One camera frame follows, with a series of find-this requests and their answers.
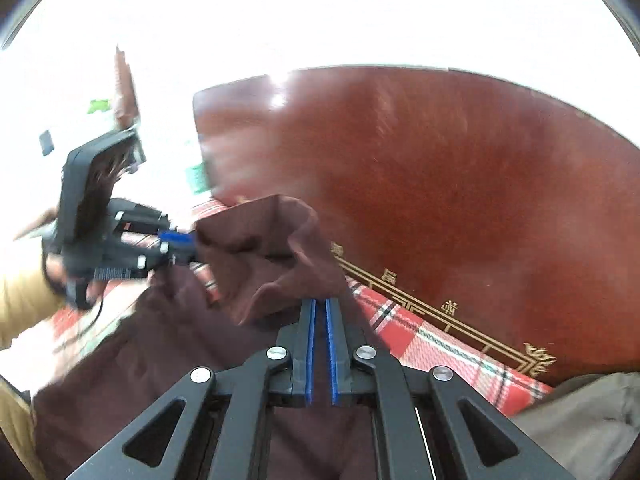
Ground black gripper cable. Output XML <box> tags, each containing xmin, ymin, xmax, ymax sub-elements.
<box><xmin>75</xmin><ymin>280</ymin><xmax>107</xmax><ymax>338</ymax></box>

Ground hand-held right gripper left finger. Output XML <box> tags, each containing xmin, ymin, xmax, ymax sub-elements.
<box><xmin>65</xmin><ymin>299</ymin><xmax>317</xmax><ymax>480</ymax></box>

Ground green box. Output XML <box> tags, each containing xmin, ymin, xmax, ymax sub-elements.
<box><xmin>183</xmin><ymin>159</ymin><xmax>210</xmax><ymax>195</ymax></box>

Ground grey cloth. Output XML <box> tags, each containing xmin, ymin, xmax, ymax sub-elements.
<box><xmin>509</xmin><ymin>372</ymin><xmax>640</xmax><ymax>480</ymax></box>

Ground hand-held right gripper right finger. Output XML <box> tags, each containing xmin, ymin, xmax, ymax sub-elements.
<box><xmin>325</xmin><ymin>298</ymin><xmax>576</xmax><ymax>480</ymax></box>

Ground red-brown wooden headboard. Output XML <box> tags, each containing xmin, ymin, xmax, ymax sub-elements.
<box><xmin>192</xmin><ymin>64</ymin><xmax>640</xmax><ymax>387</ymax></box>

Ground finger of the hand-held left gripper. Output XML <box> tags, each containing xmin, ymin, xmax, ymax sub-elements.
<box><xmin>115</xmin><ymin>199</ymin><xmax>196</xmax><ymax>247</ymax></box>
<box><xmin>114</xmin><ymin>234</ymin><xmax>202</xmax><ymax>275</ymax></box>

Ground red plaid bed sheet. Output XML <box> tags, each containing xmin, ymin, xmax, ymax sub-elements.
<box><xmin>50</xmin><ymin>195</ymin><xmax>557</xmax><ymax>417</ymax></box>

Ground maroon garment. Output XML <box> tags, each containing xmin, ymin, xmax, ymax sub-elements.
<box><xmin>31</xmin><ymin>193</ymin><xmax>401</xmax><ymax>480</ymax></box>

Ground brown wooden post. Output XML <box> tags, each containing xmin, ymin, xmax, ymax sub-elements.
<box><xmin>113</xmin><ymin>44</ymin><xmax>142</xmax><ymax>132</ymax></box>

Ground person's left hand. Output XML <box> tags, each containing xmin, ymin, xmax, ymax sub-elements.
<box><xmin>14</xmin><ymin>207</ymin><xmax>67</xmax><ymax>292</ymax></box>

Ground person's left forearm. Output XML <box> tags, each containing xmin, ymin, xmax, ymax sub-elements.
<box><xmin>0</xmin><ymin>240</ymin><xmax>68</xmax><ymax>352</ymax></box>

